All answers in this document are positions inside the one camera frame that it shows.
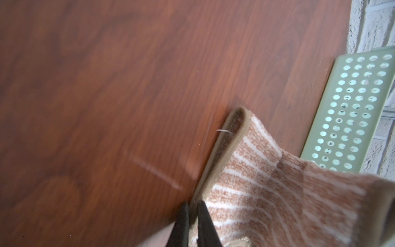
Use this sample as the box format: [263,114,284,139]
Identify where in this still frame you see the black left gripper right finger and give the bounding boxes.
[197,201,223,247]

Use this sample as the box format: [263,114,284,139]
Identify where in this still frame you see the green perforated plastic basket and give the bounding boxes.
[300,46,395,172]

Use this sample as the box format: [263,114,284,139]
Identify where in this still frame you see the striped brown dishcloth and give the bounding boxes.
[189,107,395,247]

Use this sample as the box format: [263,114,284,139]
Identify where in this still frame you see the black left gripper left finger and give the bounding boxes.
[166,202,189,247]

